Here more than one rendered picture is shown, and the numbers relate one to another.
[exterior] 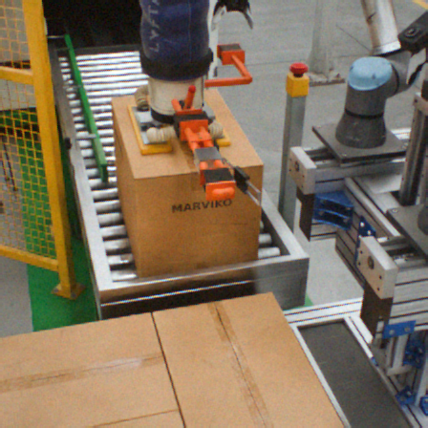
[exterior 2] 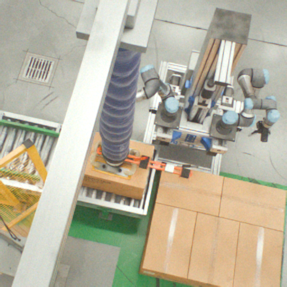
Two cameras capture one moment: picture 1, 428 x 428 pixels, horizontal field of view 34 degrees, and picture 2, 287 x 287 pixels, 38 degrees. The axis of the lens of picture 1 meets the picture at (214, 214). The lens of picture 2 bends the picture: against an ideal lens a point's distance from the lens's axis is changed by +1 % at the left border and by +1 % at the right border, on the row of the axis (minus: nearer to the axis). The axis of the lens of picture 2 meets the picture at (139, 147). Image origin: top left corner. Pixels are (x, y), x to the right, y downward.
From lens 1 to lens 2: 3.06 m
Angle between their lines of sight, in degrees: 53
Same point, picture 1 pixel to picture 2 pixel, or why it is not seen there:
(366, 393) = (183, 152)
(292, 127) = not seen: hidden behind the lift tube
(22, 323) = (75, 241)
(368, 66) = (172, 104)
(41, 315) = (75, 233)
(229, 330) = (174, 184)
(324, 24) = not seen: outside the picture
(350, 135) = (172, 120)
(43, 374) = (167, 242)
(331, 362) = (167, 154)
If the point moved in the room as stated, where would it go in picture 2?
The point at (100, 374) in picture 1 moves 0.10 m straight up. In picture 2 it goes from (175, 227) to (177, 225)
